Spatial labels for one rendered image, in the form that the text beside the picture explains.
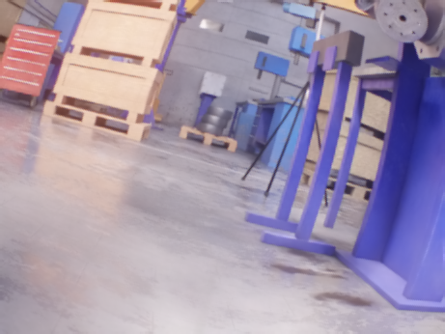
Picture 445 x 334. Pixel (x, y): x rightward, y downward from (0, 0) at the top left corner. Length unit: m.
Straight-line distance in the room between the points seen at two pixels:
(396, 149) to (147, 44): 3.92
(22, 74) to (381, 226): 4.65
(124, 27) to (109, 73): 0.52
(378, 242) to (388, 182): 0.24
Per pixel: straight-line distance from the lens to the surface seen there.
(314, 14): 8.31
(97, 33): 5.87
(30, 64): 6.10
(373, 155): 6.28
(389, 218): 2.27
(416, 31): 1.73
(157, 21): 5.81
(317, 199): 2.21
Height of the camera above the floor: 0.37
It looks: 4 degrees down
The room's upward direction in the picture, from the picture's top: 16 degrees clockwise
